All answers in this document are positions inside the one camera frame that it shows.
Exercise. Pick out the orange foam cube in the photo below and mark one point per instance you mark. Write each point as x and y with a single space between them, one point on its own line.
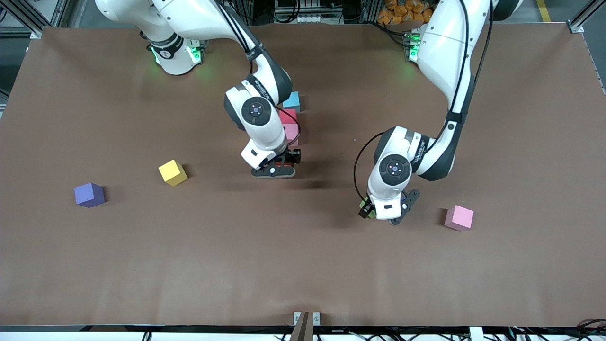
284 164

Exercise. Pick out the green foam cube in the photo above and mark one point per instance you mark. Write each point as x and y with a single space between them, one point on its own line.
363 204

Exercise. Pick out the pink foam cube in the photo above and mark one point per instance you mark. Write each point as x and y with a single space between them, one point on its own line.
292 133
459 217

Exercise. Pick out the red foam cube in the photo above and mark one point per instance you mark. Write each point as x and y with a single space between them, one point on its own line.
289 116

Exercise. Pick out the blue foam cube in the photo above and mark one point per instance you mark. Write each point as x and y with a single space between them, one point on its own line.
292 100

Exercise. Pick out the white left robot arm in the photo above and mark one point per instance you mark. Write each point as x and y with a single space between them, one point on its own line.
442 57

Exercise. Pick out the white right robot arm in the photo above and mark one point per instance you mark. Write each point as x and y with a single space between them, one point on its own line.
258 128

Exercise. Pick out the large table cover sheet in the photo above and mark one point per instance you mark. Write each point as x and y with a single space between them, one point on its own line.
303 265

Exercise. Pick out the silver clamp plate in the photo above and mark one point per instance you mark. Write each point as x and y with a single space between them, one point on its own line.
316 318
297 318

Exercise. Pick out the yellow foam cube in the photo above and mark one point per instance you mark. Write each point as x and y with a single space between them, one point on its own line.
172 171

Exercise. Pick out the brown strip at table edge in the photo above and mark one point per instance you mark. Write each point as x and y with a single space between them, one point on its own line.
303 329

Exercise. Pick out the white electronics unit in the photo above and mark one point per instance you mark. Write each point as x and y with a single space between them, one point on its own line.
307 12

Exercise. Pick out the white tag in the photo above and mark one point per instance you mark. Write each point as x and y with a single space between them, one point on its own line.
476 334

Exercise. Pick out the pile of orange bags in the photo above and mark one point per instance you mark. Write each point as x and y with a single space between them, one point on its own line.
402 12

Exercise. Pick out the purple foam cube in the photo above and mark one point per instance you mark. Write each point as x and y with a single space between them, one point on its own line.
88 194

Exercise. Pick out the aluminium frame profile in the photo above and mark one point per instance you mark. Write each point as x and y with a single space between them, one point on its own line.
584 16
33 21

